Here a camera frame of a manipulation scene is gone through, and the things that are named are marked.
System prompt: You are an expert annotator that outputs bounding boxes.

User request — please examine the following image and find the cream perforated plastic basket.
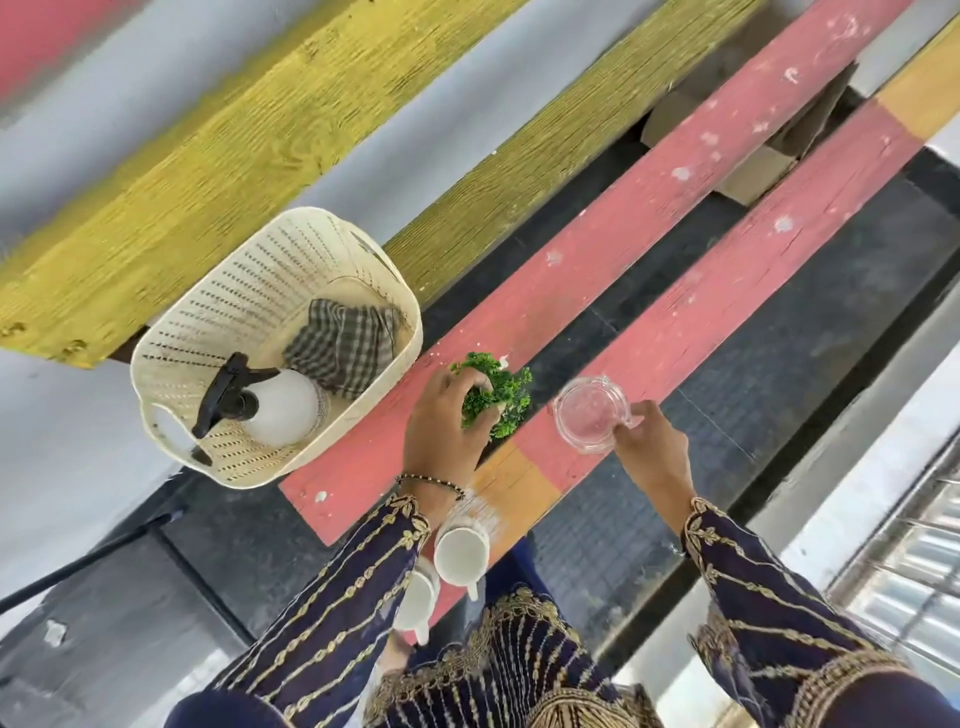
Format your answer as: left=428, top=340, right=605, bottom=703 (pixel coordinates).
left=129, top=206, right=425, bottom=491

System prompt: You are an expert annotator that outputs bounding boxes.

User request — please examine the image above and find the person's right hand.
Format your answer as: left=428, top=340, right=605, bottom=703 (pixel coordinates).
left=611, top=399, right=699, bottom=530

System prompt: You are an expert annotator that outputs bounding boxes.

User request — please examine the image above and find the clear glass ashtray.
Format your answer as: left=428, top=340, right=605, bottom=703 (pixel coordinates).
left=551, top=374, right=645, bottom=457

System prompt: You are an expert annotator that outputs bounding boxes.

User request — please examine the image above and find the balcony metal mesh grille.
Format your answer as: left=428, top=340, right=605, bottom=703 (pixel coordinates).
left=824, top=434, right=960, bottom=669

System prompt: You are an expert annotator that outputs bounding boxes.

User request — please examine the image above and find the pink and yellow wooden bench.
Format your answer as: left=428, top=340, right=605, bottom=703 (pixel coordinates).
left=0, top=0, right=960, bottom=646

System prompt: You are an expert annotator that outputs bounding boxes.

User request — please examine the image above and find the navy gold embroidered dress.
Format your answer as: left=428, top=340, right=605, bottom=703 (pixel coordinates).
left=164, top=536, right=960, bottom=728

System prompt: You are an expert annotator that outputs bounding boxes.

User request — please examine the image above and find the black and gold beaded bracelet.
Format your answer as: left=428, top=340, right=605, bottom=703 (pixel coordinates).
left=395, top=472, right=468, bottom=502

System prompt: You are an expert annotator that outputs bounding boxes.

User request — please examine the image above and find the brown cardboard piece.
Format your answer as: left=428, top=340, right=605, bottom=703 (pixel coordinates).
left=641, top=63, right=860, bottom=208

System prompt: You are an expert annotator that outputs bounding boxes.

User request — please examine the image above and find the person's left forearm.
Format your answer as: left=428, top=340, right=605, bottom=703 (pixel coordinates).
left=213, top=491, right=466, bottom=728

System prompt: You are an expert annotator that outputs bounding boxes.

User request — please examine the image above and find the grey checkered cleaning cloth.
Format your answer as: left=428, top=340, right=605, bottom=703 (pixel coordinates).
left=282, top=298, right=403, bottom=401

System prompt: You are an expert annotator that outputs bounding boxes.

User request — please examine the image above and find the person's right forearm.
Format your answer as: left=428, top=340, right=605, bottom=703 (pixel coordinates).
left=659, top=496, right=913, bottom=728

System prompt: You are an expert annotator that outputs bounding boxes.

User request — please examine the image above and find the person's left hand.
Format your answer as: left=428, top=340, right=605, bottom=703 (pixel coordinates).
left=402, top=365, right=504, bottom=496

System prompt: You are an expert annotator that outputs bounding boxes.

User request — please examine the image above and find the white gold-patterned cup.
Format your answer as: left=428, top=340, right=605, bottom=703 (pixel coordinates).
left=433, top=515, right=493, bottom=604
left=392, top=556, right=442, bottom=648

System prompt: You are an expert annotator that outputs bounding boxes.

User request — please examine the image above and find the small green potted plant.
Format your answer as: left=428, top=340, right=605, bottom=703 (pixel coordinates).
left=449, top=350, right=534, bottom=442

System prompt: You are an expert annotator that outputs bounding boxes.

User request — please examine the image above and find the white spray bottle black trigger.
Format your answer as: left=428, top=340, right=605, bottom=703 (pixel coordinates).
left=189, top=350, right=331, bottom=468

